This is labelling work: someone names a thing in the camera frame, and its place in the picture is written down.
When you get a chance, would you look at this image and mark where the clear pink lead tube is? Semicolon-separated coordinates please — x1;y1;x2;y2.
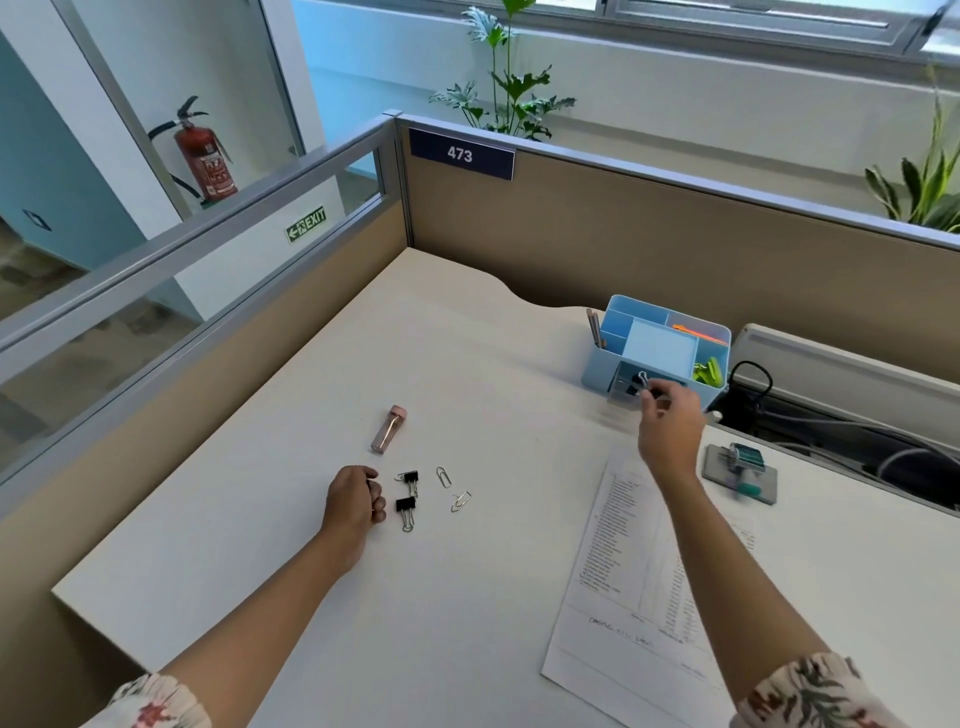
369;404;409;455

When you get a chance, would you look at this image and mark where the glass topped side partition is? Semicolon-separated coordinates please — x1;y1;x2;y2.
0;112;412;728

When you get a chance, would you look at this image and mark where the grey desk cable tray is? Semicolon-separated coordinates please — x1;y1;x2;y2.
708;374;960;519

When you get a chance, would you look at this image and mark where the flat grey cable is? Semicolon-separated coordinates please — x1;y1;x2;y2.
764;414;879;434

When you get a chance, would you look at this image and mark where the person's right hand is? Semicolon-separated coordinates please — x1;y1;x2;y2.
637;378;708;489

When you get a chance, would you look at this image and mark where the beige partition panel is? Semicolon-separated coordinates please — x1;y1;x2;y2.
382;112;960;384

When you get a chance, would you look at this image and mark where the orange sticky note pad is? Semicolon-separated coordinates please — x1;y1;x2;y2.
669;322;729;346

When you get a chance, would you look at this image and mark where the leafy green plant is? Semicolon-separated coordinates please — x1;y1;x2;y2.
428;0;577;142

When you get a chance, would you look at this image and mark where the dark blue number sign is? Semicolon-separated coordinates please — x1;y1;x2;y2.
408;127;517;182

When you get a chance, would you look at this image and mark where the grey window frame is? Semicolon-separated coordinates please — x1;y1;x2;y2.
479;0;960;58

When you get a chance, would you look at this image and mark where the grey stamp pad case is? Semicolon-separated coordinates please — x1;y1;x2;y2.
701;443;779;506

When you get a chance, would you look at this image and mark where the red fire extinguisher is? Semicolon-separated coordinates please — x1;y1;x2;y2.
147;95;240;208

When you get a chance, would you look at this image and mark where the grey cable tray lid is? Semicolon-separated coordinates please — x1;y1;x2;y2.
728;322;960;451

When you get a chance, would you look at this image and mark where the green snake plant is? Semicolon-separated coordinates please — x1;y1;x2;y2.
864;67;960;234

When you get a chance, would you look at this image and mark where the person's left hand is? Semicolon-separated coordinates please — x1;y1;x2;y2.
320;464;388;549

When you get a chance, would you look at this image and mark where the black cable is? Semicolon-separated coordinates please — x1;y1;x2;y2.
727;359;774;436

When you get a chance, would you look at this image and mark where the printed paper sheet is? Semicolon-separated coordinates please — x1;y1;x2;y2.
539;442;759;728

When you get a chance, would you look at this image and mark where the person's left forearm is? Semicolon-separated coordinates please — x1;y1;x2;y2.
161;528;369;728

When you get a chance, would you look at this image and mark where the white desk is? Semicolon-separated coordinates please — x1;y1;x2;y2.
50;247;960;728

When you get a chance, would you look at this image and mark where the white floral dress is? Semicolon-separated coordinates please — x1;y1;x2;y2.
78;650;913;728

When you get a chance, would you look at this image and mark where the looped grey cable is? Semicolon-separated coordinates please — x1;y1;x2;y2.
873;446;960;489

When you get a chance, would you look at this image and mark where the green exit sign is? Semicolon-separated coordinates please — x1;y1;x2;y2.
284;204;329;247

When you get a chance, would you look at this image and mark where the pile of black binder clips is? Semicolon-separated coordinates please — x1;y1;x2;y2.
393;470;420;534

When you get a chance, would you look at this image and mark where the person's right forearm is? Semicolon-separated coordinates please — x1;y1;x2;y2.
659;472;849;703

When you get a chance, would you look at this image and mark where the green date stamp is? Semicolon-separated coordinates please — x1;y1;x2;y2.
725;440;766;498

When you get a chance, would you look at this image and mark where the blue desk organizer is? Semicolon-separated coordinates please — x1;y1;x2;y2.
581;293;733;414

